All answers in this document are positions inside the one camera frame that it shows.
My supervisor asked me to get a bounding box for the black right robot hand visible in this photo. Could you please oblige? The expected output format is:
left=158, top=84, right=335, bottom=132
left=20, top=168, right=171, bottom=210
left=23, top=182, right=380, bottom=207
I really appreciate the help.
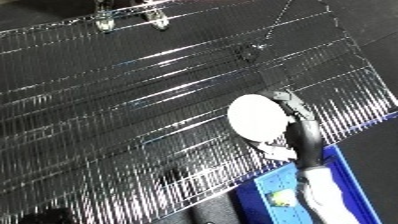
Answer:
left=255, top=87, right=327, bottom=171

